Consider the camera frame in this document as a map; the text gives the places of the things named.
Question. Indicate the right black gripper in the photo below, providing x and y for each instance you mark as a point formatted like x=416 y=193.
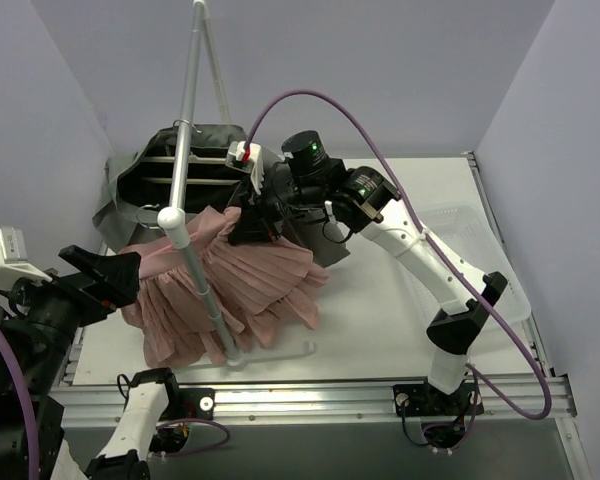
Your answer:
x=259 y=212

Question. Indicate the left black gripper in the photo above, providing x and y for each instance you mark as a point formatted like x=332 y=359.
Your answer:
x=81 y=286

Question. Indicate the pink pleated skirt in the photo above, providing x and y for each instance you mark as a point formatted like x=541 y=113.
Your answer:
x=258 y=288

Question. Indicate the pink plastic hanger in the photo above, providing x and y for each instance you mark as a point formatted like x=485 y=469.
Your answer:
x=160 y=253

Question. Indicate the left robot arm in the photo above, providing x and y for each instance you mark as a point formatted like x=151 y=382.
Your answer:
x=48 y=310

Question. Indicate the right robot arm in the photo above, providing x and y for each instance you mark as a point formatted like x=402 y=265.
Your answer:
x=304 y=179

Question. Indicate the wooden multi-bar hanger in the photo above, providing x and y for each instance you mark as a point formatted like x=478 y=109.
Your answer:
x=200 y=171

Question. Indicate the grey pleated skirt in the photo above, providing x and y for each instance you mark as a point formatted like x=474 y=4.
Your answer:
x=137 y=186

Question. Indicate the white plastic basket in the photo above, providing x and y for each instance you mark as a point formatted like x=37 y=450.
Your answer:
x=465 y=229

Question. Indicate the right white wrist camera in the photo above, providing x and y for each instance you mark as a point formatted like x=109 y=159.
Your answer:
x=247 y=159

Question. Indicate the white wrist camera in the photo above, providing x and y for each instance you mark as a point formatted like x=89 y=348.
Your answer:
x=14 y=262
x=247 y=159

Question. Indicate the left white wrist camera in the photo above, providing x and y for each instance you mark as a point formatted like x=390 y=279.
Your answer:
x=14 y=262

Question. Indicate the aluminium mounting rail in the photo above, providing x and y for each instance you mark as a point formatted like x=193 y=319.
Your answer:
x=313 y=403

